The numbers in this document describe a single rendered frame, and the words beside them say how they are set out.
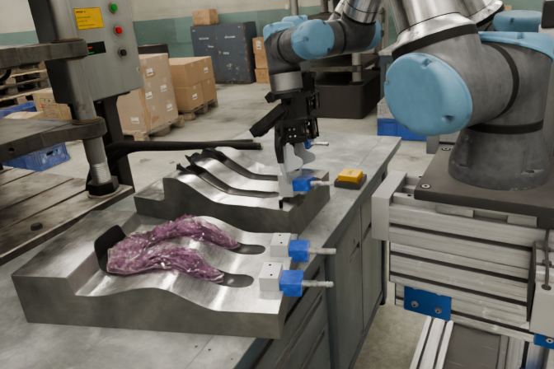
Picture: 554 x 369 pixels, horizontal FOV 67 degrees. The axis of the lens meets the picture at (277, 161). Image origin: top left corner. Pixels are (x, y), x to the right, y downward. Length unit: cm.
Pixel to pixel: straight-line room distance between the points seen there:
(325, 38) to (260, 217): 44
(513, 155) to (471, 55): 19
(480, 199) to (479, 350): 102
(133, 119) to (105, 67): 339
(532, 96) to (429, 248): 30
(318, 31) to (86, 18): 99
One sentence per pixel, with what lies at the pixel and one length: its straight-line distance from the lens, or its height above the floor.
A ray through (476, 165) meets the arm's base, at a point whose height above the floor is 107.
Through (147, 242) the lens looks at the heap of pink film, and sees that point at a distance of 94.
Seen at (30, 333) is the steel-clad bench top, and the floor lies 80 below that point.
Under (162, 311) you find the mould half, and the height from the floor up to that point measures 85.
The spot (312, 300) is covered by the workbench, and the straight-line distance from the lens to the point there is 119.
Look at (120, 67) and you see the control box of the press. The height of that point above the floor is 117.
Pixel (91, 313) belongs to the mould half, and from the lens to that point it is 89.
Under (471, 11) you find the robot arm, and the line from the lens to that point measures 131.
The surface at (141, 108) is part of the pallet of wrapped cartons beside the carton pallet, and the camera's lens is 495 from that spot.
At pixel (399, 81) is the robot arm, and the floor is 122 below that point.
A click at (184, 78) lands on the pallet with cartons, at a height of 56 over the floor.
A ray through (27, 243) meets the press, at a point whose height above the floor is 78.
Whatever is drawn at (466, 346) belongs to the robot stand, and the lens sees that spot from 167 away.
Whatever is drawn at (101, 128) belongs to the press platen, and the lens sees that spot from 147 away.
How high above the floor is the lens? 133
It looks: 20 degrees down
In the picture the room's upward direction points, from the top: 5 degrees counter-clockwise
